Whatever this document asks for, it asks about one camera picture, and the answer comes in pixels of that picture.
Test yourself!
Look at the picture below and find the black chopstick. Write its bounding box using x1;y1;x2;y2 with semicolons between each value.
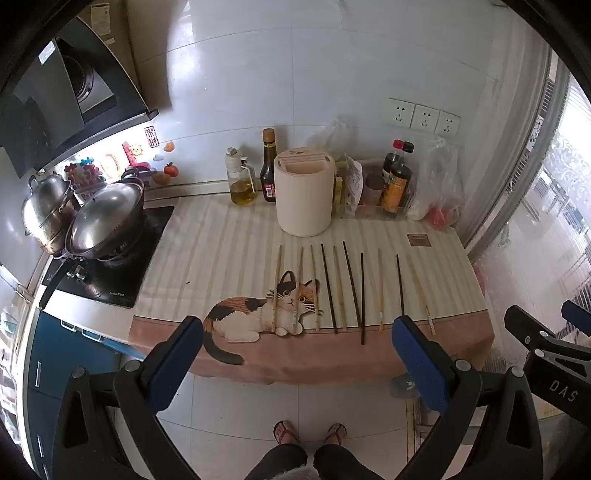
396;254;406;317
321;243;339;334
342;240;362;329
360;252;366;346

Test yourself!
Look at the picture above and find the blue kitchen cabinet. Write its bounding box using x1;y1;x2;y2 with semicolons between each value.
24;312;142;479

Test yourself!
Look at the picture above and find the black induction cooktop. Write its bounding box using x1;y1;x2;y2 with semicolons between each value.
40;206;174;309

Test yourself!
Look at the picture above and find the person right foot sandal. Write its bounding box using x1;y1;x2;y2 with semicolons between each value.
324;423;348;446

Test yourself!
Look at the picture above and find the person foot sandal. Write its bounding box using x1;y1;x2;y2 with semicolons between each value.
273;420;300;445
324;423;348;446

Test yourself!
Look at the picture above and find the person left foot sandal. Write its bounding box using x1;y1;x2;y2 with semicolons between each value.
273;420;300;445

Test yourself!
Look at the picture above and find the striped cat table mat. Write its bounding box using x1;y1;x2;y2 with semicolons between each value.
128;195;494;385

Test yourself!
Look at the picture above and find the steel wok with lid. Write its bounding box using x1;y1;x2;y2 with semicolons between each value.
38;176;144;310

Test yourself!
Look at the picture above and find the plastic bag with red item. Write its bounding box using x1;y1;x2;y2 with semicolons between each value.
407;137;465;229

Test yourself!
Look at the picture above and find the steel steamer pot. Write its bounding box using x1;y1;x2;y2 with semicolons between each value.
21;173;80;257

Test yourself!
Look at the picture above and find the brown lid spice jar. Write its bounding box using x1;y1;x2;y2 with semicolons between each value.
360;172;384;207

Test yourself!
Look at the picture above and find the clear plastic organizer tray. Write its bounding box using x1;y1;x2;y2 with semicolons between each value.
334;157;416;220

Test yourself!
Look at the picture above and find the white paper packet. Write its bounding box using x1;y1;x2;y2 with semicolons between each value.
344;155;363;216

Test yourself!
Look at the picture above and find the black cap sauce bottle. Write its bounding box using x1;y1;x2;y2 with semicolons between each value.
380;141;415;216

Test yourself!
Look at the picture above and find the red cap sauce bottle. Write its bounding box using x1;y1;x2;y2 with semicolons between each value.
382;139;404;184

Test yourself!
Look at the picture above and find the glass oil dispenser bottle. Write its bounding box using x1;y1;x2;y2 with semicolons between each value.
224;147;256;205

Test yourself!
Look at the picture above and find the dark soy sauce bottle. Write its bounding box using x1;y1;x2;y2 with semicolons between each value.
259;128;277;203

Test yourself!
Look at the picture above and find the cream utensil holder block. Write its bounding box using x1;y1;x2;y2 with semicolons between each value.
273;148;336;238

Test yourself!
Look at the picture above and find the white plastic bag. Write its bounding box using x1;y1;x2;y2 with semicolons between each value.
307;116;356;161

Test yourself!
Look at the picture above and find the black range hood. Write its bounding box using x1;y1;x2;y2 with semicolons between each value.
1;2;158;177

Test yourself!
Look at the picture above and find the right wall socket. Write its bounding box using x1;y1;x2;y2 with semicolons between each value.
435;110;461;138

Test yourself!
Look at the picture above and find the wall socket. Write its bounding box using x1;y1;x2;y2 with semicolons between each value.
383;98;416;128
411;104;441;133
435;110;461;138

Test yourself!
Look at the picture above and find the middle wall socket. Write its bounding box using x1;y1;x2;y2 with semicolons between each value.
411;104;441;133

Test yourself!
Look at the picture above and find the left wall socket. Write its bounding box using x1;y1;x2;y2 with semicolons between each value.
383;98;416;128

